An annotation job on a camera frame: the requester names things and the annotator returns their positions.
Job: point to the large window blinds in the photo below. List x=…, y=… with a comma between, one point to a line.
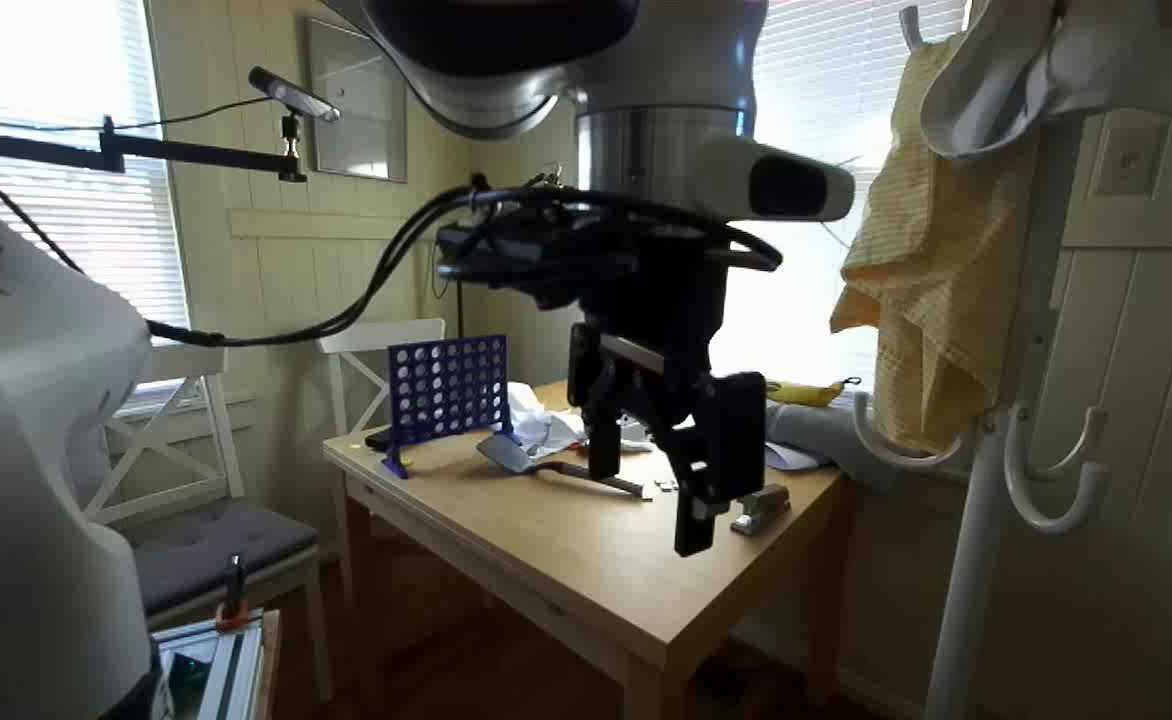
x=809, y=292

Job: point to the white coat stand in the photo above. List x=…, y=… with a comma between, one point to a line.
x=996, y=563

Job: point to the grey folded towel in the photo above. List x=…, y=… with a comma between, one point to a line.
x=827, y=442

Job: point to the stack of books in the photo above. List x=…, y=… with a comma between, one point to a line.
x=208, y=664

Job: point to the grey stapler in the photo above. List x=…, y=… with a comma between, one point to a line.
x=763, y=510

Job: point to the black spatula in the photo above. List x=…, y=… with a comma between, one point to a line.
x=599, y=482

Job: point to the small window blinds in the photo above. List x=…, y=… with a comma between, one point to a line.
x=65, y=200

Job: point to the white panelled door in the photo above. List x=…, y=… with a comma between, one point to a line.
x=1157, y=402

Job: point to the red black clamp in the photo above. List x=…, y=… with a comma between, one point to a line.
x=234, y=593

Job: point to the black camera on boom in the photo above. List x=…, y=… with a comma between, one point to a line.
x=294, y=94

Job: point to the yellow cloth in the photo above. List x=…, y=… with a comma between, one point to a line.
x=947, y=266

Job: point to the blue connect four grid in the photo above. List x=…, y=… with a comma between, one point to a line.
x=450, y=387

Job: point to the white chair with cushion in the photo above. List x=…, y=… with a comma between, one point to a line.
x=204, y=362

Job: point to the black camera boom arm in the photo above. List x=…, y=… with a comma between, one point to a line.
x=185, y=146

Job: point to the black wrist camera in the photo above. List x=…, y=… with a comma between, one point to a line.
x=504, y=259

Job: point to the framed wall panel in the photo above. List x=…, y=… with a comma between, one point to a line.
x=353, y=101

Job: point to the white plain chair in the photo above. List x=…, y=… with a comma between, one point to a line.
x=377, y=336

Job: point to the blue white crumpled packaging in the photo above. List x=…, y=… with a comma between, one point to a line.
x=529, y=442

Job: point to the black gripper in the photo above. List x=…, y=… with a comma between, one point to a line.
x=650, y=303

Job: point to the yellow banana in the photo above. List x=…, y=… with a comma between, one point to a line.
x=809, y=392

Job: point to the grey seat cushion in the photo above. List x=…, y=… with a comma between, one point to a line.
x=216, y=547

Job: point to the white cap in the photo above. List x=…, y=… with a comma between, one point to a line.
x=1010, y=83

